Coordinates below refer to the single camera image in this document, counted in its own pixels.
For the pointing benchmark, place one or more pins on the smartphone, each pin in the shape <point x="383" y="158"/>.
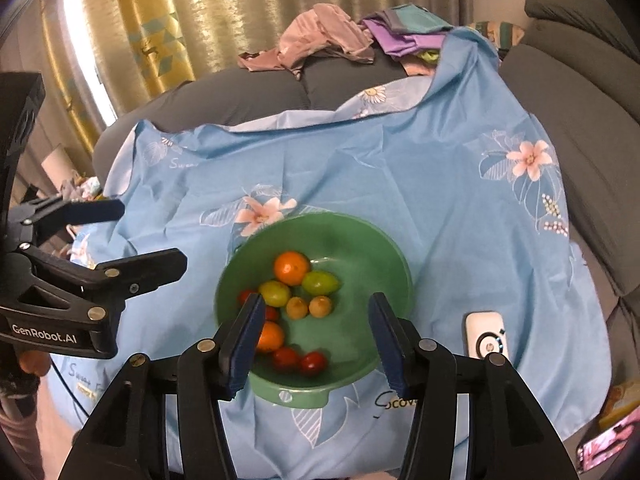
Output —
<point x="605" y="447"/>

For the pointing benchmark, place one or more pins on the grey teal cloth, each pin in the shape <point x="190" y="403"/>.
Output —
<point x="407" y="15"/>

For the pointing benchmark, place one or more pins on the person's left hand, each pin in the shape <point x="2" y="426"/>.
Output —
<point x="32" y="361"/>

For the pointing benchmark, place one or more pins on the yellow box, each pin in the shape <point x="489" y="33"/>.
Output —
<point x="620" y="402"/>

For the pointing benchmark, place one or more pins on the blue floral bedsheet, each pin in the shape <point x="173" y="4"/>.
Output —
<point x="375" y="160"/>

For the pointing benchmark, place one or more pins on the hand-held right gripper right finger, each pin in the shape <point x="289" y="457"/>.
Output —
<point x="387" y="355"/>

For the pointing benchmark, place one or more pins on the yellow cherry tomato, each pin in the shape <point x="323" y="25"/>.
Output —
<point x="320" y="306"/>
<point x="297" y="308"/>

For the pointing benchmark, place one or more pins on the person's left forearm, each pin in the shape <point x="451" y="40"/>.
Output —
<point x="17" y="410"/>

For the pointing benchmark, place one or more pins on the grey sofa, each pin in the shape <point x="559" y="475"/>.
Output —
<point x="575" y="85"/>

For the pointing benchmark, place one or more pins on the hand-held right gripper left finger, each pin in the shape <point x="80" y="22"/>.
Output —
<point x="247" y="345"/>

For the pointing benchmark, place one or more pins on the pink cloth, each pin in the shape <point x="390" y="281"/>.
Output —
<point x="320" y="30"/>

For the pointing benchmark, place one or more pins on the purple cloth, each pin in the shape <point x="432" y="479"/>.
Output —
<point x="395" y="42"/>

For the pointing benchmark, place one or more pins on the orange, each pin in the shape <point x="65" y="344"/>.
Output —
<point x="292" y="268"/>
<point x="271" y="337"/>

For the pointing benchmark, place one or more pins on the green cloth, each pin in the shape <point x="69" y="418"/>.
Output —
<point x="429" y="56"/>

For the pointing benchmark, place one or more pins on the yellow-green cherry tomato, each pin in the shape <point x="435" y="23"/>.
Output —
<point x="275" y="293"/>

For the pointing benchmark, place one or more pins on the white handheld device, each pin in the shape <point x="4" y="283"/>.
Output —
<point x="482" y="322"/>

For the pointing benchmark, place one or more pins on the green bowl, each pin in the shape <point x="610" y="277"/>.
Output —
<point x="350" y="260"/>

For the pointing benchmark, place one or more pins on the golden curtain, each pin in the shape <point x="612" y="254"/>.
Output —
<point x="225" y="10"/>

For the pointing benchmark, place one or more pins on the patterned cushion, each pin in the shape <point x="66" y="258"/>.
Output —
<point x="500" y="32"/>

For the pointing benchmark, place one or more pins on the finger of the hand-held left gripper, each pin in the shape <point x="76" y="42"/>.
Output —
<point x="95" y="211"/>
<point x="145" y="269"/>

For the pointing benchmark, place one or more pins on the green cherry tomato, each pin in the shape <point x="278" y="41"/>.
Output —
<point x="320" y="283"/>

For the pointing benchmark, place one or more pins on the red cherry tomato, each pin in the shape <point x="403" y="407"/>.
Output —
<point x="246" y="296"/>
<point x="271" y="314"/>
<point x="286" y="360"/>
<point x="313" y="363"/>

